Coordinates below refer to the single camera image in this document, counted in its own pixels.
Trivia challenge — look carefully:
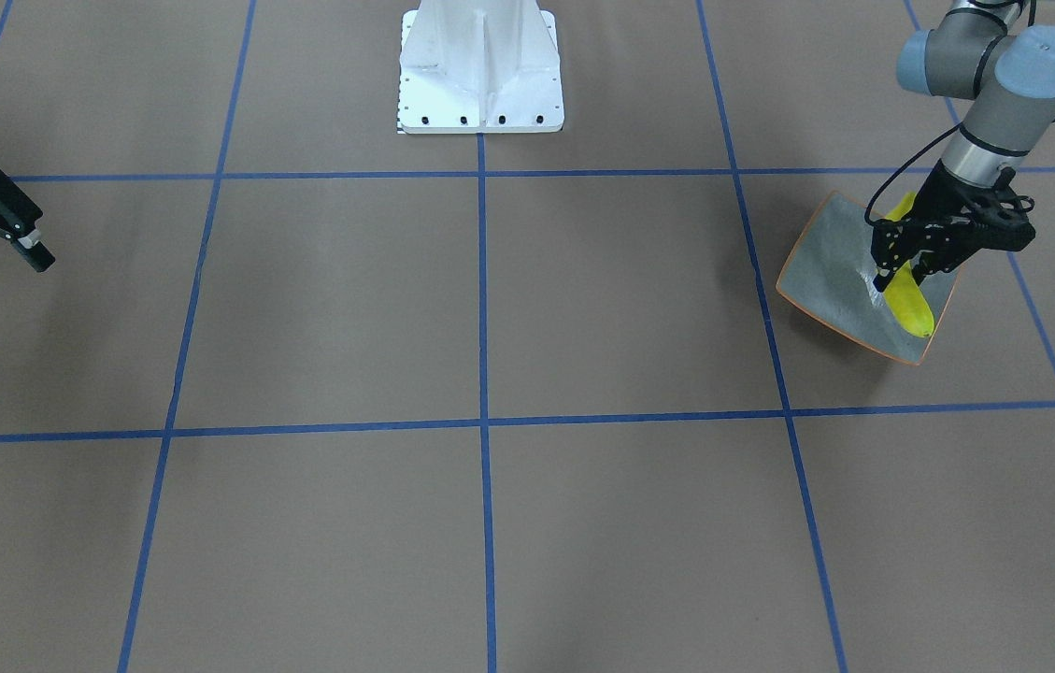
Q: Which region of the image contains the grey square orange-rimmed plate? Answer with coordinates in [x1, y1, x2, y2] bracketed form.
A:
[776, 191, 933, 365]

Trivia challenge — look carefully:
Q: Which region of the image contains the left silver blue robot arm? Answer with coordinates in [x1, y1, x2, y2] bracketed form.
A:
[870, 1, 1055, 293]

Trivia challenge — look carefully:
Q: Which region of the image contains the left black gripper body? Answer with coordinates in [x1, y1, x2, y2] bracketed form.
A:
[870, 164, 985, 281]

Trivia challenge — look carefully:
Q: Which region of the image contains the brown paper table mat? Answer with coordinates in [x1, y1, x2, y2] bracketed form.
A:
[0, 1, 1055, 672]

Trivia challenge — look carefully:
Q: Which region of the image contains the yellow banana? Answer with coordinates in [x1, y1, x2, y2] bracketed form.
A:
[882, 192, 935, 338]

